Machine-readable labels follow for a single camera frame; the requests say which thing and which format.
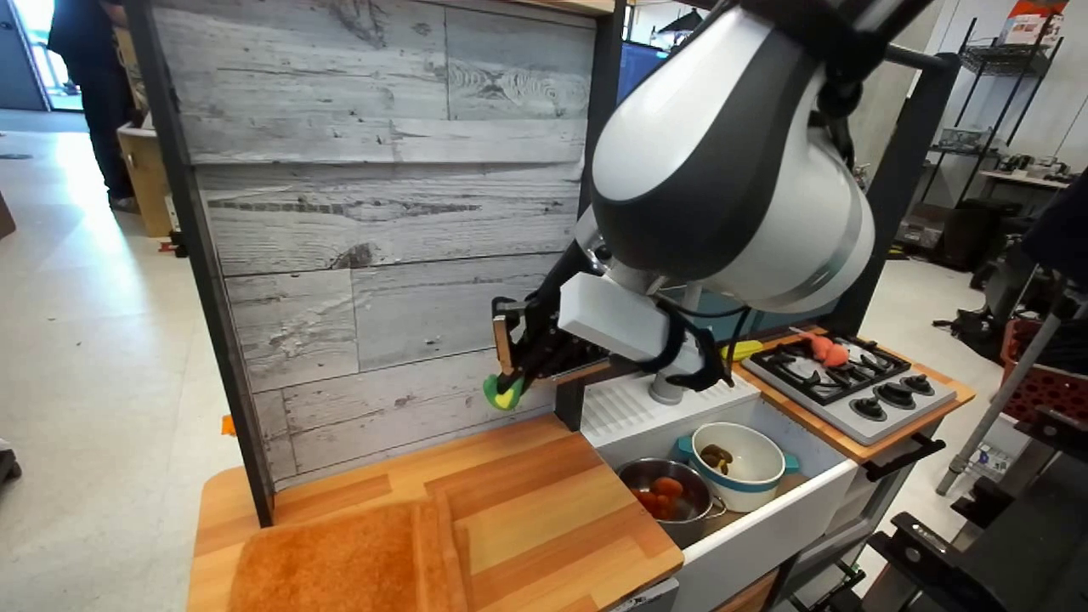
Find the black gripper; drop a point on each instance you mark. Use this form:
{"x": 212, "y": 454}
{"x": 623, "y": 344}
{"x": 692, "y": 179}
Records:
{"x": 533, "y": 344}

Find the green yellow plush vegetable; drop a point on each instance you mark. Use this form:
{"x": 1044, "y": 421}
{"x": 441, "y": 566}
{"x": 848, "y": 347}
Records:
{"x": 506, "y": 394}

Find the brown plush toy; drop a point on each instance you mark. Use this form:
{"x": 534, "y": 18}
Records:
{"x": 714, "y": 458}

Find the orange carrot plush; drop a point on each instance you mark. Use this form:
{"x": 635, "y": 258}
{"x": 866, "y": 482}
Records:
{"x": 820, "y": 347}

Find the orange plush toy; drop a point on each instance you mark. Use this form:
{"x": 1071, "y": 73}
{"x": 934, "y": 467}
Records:
{"x": 665, "y": 499}

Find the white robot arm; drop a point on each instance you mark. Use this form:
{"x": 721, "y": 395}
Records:
{"x": 729, "y": 167}

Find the steel pot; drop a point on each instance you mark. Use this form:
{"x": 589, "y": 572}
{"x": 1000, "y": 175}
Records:
{"x": 701, "y": 500}

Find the white teal enamel pot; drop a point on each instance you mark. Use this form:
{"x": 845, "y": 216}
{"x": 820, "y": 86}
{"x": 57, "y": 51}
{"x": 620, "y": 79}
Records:
{"x": 758, "y": 470}

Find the white sink basin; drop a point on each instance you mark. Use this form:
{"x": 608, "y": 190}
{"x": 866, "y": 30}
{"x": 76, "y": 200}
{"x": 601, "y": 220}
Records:
{"x": 784, "y": 500}

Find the toy stove top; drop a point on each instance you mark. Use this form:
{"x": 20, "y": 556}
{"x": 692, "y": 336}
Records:
{"x": 854, "y": 387}

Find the grey wood backsplash panel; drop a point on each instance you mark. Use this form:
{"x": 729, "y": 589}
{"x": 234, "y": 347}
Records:
{"x": 377, "y": 175}

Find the wooden cutting board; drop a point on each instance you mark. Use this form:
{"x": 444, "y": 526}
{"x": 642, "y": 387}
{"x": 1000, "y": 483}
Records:
{"x": 384, "y": 559}

